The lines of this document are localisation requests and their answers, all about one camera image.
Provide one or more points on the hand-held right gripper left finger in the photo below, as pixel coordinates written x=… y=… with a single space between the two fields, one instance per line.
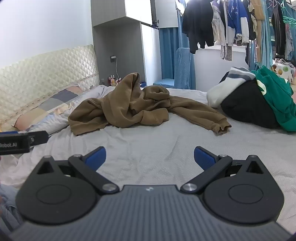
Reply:
x=97 y=158

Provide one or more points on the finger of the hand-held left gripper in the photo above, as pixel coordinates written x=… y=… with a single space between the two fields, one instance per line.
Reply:
x=39 y=137

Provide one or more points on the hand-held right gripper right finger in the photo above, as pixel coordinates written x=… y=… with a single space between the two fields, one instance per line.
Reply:
x=203 y=158

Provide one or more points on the brown hoodie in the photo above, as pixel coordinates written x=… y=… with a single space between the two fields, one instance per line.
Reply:
x=120 y=104

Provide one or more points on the row of hanging clothes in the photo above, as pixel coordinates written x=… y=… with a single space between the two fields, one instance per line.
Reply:
x=198 y=23

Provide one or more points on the pale grey quilt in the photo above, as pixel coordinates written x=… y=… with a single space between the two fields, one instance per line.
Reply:
x=53 y=122

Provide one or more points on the patchwork pillow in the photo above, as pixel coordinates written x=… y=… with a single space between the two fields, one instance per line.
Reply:
x=53 y=102

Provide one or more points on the bed with grey sheet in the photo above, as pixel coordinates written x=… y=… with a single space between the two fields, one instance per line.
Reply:
x=150 y=143

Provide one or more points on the person's jeans leg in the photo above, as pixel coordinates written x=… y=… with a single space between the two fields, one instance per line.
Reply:
x=8 y=204

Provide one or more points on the cream quilted headboard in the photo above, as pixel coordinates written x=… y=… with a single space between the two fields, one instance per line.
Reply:
x=34 y=69

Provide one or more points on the black garment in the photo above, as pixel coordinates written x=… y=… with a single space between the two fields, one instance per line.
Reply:
x=245 y=104

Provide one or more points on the white grey striped garment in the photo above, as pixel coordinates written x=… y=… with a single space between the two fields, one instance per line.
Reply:
x=222 y=90

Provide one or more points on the group of small bottles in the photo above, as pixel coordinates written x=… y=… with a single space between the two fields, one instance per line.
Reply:
x=112 y=81

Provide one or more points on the blue box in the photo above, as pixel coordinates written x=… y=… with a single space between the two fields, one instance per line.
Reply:
x=143 y=84

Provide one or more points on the blue covered chair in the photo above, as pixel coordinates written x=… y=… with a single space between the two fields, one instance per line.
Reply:
x=182 y=67

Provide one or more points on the green sweatshirt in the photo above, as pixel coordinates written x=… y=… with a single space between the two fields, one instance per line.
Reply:
x=277 y=97

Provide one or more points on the blue curtain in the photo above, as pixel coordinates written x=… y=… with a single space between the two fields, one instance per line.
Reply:
x=167 y=51
x=263 y=46

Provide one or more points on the grey wardrobe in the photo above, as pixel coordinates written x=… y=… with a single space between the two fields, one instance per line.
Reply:
x=120 y=41

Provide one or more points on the fruit print cloth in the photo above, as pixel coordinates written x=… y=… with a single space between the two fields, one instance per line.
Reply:
x=283 y=69

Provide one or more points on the wall charger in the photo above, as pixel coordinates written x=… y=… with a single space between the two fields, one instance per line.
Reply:
x=113 y=58

